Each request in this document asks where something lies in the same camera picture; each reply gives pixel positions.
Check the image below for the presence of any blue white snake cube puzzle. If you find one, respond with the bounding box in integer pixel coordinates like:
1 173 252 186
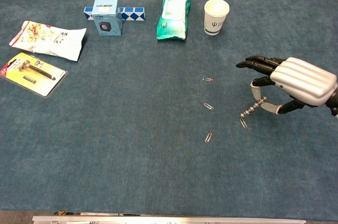
83 6 146 22

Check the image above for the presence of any green wet wipes pack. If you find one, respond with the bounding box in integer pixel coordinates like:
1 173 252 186
156 0 192 41

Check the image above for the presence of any light blue speaker box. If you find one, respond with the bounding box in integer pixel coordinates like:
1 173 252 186
91 0 124 36

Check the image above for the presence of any yellow razor blister pack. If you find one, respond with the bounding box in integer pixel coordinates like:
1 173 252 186
0 52 68 98

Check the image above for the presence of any white snack bag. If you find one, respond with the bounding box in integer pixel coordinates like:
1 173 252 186
8 20 88 62

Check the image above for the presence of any white paper cup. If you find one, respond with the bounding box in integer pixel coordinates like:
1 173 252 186
203 0 230 36

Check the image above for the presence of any teal felt table cloth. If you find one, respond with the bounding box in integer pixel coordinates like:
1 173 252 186
0 0 338 220

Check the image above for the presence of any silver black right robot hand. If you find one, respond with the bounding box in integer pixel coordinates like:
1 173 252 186
235 54 338 116

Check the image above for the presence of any aluminium frame rail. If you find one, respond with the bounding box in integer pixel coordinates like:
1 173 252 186
32 216 307 224

